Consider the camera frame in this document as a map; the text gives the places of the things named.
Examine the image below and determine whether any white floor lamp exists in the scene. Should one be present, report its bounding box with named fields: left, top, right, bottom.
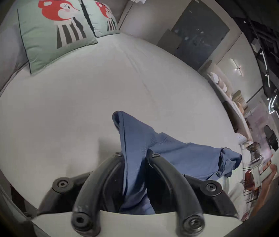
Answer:
left=117, top=0, right=150, bottom=29

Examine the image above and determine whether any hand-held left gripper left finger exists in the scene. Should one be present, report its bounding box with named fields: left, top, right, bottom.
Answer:
left=37, top=152, right=126, bottom=233

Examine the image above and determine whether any bed with white sheet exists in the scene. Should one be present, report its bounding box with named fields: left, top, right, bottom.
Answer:
left=0, top=32, right=247, bottom=222

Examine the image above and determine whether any dark blue shirt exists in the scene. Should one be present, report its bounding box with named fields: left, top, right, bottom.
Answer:
left=112, top=111, right=243, bottom=215

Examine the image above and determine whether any large green fox-print cushion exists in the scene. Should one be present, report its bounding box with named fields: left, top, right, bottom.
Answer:
left=17, top=0, right=98, bottom=75

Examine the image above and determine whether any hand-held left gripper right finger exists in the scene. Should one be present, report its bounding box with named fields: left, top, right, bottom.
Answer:
left=145, top=149, right=239, bottom=235

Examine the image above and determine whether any small green fox-print cushion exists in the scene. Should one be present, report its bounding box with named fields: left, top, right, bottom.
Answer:
left=81, top=0, right=121, bottom=38

